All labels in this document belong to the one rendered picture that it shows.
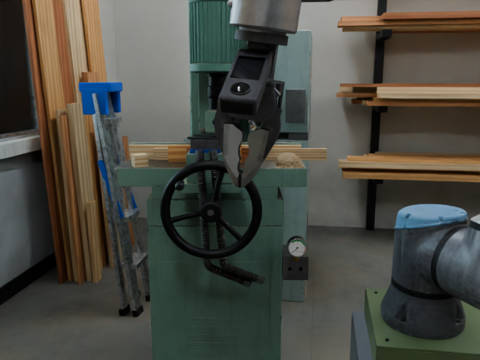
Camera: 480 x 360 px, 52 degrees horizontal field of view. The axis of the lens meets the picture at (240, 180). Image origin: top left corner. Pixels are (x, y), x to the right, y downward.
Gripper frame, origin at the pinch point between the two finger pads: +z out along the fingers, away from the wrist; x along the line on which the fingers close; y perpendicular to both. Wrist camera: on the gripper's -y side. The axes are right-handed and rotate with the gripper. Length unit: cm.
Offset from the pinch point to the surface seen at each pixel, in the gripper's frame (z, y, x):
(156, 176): 26, 78, 40
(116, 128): 31, 165, 93
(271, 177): 21, 85, 4
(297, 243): 39, 79, -8
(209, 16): -25, 92, 31
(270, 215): 34, 84, 2
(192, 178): 22, 71, 26
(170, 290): 63, 77, 31
